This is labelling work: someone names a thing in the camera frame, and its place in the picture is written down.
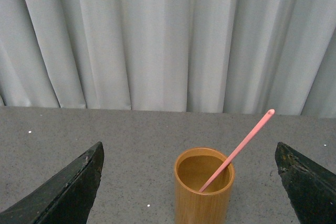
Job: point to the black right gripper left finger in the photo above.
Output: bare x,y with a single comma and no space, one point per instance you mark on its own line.
67,197

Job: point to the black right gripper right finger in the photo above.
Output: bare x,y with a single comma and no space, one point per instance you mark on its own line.
309,186

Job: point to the pink chopstick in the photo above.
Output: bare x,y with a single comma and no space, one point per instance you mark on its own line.
262,122

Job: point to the grey-white curtain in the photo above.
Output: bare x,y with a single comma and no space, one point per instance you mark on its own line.
231,56

